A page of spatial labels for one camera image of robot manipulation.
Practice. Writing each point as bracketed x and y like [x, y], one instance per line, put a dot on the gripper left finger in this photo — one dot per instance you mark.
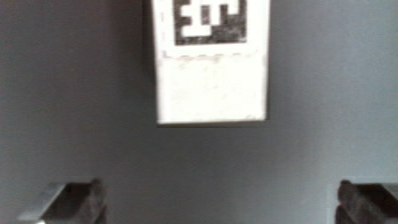
[69, 204]

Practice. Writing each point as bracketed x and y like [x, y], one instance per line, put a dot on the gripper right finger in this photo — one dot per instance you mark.
[368, 203]

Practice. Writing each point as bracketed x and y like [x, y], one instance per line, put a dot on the white table leg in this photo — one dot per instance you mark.
[210, 60]

